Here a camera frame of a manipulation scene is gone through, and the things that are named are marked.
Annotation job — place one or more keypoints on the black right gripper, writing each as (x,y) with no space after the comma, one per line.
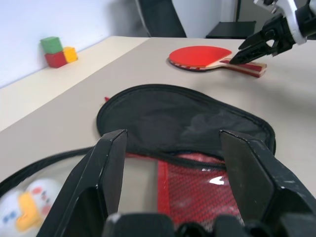
(284,34)

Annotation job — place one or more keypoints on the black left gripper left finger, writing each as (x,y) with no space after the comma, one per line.
(98,172)

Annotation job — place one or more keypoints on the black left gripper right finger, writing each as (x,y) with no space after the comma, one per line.
(254,177)

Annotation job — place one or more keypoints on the red table tennis paddle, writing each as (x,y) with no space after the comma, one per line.
(197,55)

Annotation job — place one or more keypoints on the white plush charm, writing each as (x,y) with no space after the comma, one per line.
(37,190)

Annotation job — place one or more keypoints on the black and red paddle case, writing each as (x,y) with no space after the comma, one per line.
(160,116)

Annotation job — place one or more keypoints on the black cabinet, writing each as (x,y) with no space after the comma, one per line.
(232,29)

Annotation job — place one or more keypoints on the red cube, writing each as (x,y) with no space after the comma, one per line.
(55,60)

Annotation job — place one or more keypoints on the yellow cube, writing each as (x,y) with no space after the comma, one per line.
(70,54)

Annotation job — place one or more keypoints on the green cube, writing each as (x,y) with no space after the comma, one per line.
(50,44)

